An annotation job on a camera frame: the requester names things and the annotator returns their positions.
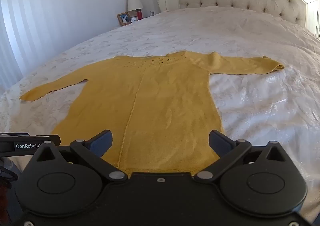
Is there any white table lamp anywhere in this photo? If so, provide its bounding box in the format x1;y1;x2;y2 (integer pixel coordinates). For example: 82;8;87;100
127;0;143;13

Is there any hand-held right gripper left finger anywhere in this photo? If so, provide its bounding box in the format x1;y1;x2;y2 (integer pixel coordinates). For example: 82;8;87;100
35;130;128;183

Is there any wooden photo frame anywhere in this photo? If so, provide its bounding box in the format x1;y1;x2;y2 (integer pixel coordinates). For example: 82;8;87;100
117;12;132;27

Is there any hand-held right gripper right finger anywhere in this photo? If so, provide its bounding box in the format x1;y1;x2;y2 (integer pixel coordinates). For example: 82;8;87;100
194;130;287;183

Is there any yellow knit sweater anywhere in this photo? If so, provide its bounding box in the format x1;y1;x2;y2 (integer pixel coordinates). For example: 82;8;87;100
19;51;285;175

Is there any white curtain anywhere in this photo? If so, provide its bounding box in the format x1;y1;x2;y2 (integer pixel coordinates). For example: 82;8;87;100
0;0;50;89

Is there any bed with white floral bedspread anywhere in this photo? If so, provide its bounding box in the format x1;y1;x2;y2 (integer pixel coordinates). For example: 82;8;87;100
0;7;320;223

